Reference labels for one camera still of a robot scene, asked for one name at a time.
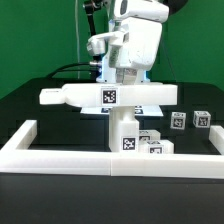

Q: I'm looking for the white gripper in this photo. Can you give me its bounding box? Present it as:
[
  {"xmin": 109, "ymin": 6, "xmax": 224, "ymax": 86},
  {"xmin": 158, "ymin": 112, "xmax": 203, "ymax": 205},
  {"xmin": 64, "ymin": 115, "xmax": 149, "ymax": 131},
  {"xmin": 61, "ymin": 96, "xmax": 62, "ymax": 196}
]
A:
[{"xmin": 108, "ymin": 17, "xmax": 162, "ymax": 70}]

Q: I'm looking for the white chair back part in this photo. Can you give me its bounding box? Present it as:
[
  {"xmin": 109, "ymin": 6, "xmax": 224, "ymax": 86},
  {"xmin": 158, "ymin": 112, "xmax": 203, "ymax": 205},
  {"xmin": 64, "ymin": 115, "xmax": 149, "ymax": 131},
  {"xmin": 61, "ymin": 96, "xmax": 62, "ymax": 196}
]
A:
[{"xmin": 39, "ymin": 83, "xmax": 178, "ymax": 108}]

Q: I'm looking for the white chair seat part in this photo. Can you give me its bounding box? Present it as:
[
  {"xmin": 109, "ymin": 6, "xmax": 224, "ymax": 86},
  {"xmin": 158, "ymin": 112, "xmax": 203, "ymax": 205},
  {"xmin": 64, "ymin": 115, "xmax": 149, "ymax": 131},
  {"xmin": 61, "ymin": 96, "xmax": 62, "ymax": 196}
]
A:
[{"xmin": 109, "ymin": 107, "xmax": 139, "ymax": 153}]

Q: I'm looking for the small tagged white cube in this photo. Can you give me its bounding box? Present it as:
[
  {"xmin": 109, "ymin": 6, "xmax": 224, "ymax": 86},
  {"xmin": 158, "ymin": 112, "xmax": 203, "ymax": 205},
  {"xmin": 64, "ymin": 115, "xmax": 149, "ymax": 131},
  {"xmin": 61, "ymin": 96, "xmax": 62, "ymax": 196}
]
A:
[
  {"xmin": 170, "ymin": 112, "xmax": 186, "ymax": 130},
  {"xmin": 193, "ymin": 111, "xmax": 211, "ymax": 128}
]

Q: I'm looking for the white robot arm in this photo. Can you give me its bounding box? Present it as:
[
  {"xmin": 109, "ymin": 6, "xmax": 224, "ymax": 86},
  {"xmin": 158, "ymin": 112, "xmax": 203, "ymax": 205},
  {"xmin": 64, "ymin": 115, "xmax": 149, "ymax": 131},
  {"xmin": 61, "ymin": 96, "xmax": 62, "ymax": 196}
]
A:
[{"xmin": 93, "ymin": 0, "xmax": 189, "ymax": 84}]

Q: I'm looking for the white sheet with tags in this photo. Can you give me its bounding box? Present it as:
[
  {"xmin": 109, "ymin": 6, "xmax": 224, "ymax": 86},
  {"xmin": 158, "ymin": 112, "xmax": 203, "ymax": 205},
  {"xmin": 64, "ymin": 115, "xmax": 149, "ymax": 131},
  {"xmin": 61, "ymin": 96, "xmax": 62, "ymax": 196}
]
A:
[{"xmin": 81, "ymin": 106, "xmax": 163, "ymax": 117}]

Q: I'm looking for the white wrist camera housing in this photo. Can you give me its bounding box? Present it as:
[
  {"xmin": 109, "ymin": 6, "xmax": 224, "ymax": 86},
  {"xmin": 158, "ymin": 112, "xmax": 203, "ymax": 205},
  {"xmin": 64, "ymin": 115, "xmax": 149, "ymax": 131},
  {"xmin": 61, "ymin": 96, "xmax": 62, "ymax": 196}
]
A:
[{"xmin": 113, "ymin": 0, "xmax": 169, "ymax": 23}]

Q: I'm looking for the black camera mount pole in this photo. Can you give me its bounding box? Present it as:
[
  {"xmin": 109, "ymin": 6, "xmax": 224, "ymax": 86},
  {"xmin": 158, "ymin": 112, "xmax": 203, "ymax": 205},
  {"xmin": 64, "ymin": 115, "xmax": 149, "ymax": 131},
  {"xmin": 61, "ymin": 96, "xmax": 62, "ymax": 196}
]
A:
[{"xmin": 83, "ymin": 0, "xmax": 102, "ymax": 68}]

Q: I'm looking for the black cable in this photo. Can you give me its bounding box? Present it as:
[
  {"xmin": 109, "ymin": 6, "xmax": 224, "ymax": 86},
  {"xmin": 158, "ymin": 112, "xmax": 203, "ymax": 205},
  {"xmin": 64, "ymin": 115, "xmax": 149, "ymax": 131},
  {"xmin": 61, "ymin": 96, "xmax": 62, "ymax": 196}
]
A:
[{"xmin": 45, "ymin": 61, "xmax": 101, "ymax": 80}]

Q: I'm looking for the white U-shaped border frame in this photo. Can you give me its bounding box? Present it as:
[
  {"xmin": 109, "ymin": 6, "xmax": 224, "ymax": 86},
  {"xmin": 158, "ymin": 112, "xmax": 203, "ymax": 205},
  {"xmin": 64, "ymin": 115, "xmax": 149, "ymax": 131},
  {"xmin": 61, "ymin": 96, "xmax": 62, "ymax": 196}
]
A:
[{"xmin": 0, "ymin": 120, "xmax": 224, "ymax": 179}]

